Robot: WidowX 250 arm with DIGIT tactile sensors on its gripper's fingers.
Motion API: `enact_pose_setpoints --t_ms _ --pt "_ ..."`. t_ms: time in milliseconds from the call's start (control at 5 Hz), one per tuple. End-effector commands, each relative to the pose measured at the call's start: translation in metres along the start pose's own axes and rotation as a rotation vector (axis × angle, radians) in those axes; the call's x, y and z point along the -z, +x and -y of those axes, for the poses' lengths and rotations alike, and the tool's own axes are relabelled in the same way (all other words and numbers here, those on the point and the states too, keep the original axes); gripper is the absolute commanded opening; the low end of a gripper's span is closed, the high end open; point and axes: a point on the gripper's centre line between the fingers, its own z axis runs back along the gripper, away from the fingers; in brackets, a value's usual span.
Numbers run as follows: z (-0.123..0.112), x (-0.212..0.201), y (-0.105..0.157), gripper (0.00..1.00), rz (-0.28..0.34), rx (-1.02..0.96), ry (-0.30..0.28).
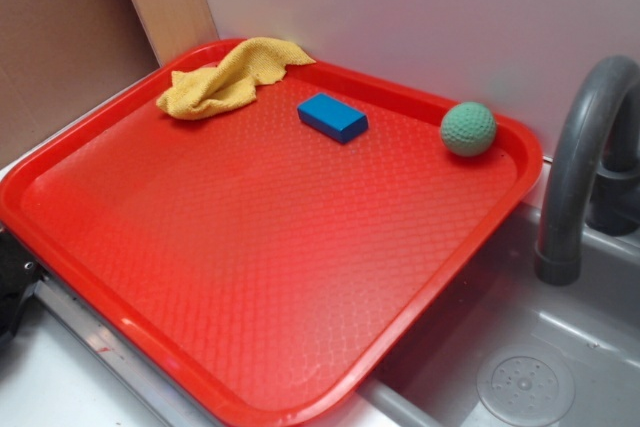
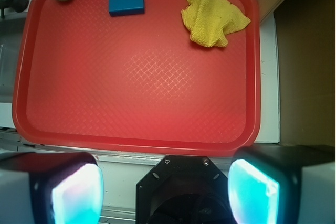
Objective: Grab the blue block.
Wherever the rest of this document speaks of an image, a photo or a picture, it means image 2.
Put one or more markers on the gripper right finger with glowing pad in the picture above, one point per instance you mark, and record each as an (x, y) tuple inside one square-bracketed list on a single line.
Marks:
[(283, 184)]

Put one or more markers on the brown cardboard box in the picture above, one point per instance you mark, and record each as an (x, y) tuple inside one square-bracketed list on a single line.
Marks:
[(306, 54)]

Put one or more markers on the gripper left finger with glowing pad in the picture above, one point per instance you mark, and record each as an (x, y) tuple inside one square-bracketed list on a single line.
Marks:
[(50, 188)]

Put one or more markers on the blue rectangular block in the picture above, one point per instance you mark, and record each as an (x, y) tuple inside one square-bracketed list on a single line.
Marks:
[(125, 7)]

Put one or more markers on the black octagonal mount plate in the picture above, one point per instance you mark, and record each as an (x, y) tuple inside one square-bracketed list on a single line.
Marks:
[(183, 189)]

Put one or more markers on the red plastic tray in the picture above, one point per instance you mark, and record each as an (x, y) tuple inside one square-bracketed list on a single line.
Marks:
[(135, 83)]

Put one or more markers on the yellow microfiber cloth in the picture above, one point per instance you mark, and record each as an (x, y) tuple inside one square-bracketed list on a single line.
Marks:
[(209, 21)]

